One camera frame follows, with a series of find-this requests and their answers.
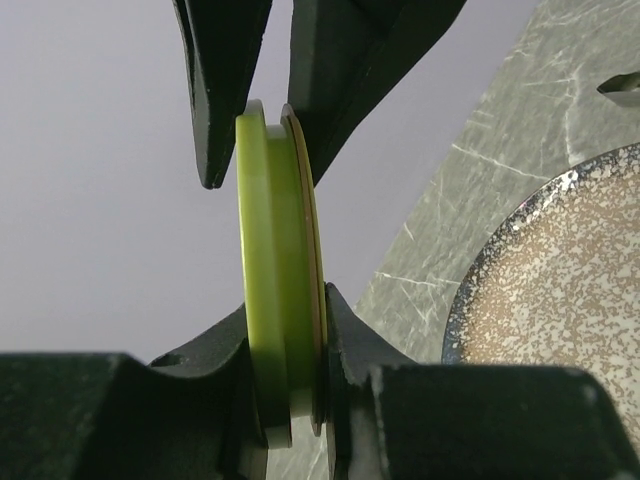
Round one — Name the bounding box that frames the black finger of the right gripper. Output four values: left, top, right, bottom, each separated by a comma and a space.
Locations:
288, 0, 463, 182
173, 0, 272, 189

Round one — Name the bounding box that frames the speckled ceramic plate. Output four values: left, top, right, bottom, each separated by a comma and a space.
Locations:
442, 143, 640, 369

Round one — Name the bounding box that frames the green round lid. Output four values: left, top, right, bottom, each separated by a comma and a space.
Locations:
235, 100, 328, 449

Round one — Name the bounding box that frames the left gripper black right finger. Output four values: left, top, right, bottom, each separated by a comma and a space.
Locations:
325, 284, 639, 479

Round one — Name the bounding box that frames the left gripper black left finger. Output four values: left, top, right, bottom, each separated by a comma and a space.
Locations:
1, 310, 268, 479

